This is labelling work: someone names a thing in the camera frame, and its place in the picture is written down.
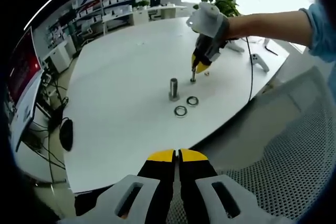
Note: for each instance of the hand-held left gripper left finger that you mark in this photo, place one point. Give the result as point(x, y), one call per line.
point(147, 197)

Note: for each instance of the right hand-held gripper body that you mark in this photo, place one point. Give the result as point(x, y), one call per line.
point(207, 22)

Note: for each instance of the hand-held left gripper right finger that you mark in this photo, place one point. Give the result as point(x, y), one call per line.
point(207, 197)

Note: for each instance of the small steel threaded stud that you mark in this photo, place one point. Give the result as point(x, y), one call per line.
point(193, 77)

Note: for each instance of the large steel threaded stud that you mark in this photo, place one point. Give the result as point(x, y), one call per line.
point(173, 87)

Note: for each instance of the large steel washer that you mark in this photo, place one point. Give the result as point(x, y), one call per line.
point(188, 101)
point(175, 111)

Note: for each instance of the white handheld controller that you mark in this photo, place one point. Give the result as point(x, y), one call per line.
point(260, 62)
point(236, 47)

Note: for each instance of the potted green plant white pot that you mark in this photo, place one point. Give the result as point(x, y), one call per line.
point(225, 5)

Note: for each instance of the white background desk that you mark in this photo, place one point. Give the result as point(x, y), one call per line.
point(168, 11)

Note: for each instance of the white upright stand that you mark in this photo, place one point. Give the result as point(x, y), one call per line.
point(266, 42)

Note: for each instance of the small black monitor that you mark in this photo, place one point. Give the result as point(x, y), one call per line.
point(155, 1)

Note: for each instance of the black hex key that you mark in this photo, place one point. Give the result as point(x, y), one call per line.
point(271, 50)

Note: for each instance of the small green potted plant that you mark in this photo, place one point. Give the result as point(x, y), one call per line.
point(143, 4)

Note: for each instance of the white storage shelf unit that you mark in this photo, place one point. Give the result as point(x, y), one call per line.
point(115, 1)

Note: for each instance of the grey mesh office chair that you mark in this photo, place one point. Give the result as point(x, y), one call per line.
point(288, 119)

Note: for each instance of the black computer mouse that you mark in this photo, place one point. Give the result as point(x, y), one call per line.
point(66, 134)

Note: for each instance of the white background office chair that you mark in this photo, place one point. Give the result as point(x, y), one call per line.
point(86, 33)

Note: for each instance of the white low cabinet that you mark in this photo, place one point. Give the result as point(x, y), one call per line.
point(59, 57)

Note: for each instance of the small white box device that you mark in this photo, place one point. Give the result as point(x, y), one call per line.
point(46, 78)

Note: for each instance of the red screen computer monitor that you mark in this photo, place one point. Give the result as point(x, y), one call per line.
point(25, 90)

